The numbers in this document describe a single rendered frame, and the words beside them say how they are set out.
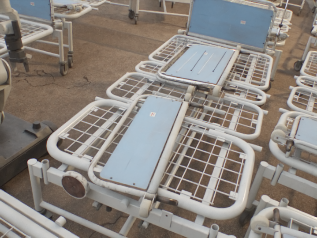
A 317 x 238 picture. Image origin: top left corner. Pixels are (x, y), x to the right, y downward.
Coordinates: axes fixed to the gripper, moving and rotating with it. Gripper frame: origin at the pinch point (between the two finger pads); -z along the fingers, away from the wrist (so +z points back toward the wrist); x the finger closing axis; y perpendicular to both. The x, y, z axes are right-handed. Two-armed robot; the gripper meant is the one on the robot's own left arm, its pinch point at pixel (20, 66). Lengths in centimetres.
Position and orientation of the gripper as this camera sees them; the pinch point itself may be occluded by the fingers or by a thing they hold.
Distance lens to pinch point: 196.8
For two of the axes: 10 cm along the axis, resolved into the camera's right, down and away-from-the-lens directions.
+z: -0.7, -8.9, -4.5
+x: 9.0, 1.5, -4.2
